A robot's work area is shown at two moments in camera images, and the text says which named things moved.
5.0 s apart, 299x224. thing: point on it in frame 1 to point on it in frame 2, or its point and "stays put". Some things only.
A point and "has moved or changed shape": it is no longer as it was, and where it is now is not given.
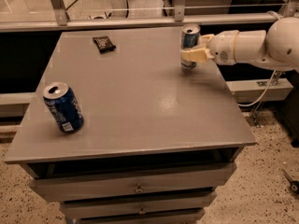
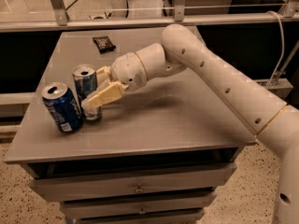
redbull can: x=190 y=39 has moved or changed shape
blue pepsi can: x=64 y=106 stays put
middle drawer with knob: x=136 y=205 stays put
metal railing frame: x=179 y=17 stays put
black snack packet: x=104 y=44 stays put
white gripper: x=222 y=47 to x=128 y=70
